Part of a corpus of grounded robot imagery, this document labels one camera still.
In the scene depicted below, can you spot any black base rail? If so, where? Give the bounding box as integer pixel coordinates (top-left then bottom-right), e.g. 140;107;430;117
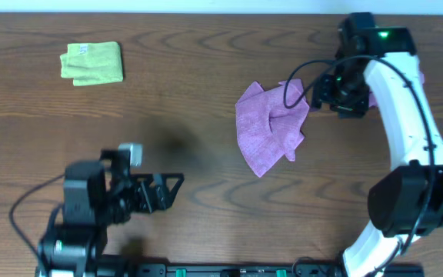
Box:
94;262;425;277

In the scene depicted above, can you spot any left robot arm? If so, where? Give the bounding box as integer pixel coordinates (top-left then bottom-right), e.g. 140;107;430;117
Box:
35;161;185;277

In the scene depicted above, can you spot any folded green cloth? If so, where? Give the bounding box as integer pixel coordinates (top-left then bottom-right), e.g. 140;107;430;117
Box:
60;42;124;86

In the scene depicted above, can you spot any purple microfiber cloth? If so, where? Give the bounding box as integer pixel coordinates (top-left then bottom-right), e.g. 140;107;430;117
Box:
235;78;310;177

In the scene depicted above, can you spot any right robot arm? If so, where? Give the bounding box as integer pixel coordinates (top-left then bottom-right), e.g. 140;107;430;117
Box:
311;12;443;276

